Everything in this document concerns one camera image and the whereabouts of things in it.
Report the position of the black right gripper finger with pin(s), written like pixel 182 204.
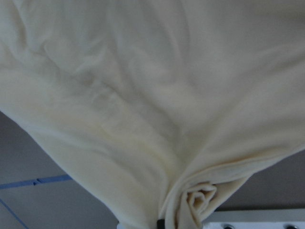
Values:
pixel 161 224

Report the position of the cream long-sleeve printed shirt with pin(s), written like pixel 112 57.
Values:
pixel 161 109

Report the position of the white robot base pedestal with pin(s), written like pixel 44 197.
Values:
pixel 247 219

